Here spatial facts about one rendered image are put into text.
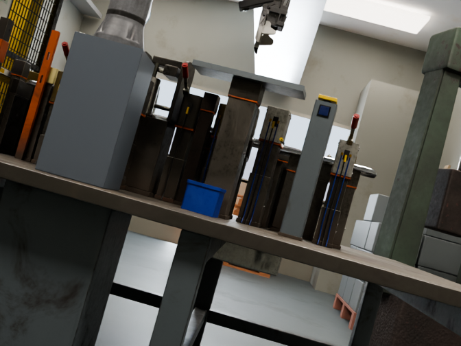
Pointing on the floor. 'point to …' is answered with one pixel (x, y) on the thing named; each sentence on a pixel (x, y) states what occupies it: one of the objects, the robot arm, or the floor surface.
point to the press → (422, 195)
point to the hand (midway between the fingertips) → (254, 48)
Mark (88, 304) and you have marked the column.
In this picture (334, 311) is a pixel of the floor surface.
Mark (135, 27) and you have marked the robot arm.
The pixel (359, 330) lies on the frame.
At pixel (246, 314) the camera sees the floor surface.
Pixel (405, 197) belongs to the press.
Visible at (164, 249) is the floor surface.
